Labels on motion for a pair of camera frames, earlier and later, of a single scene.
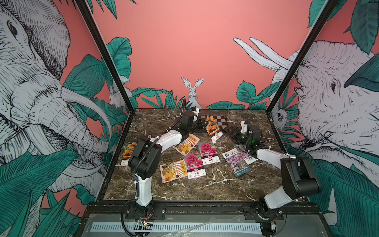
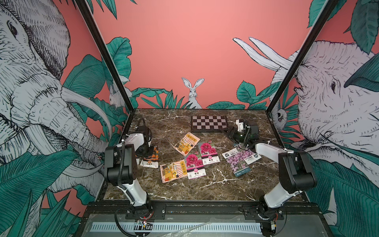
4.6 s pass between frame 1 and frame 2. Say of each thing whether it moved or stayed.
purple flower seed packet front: stayed
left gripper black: moved
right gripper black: stayed
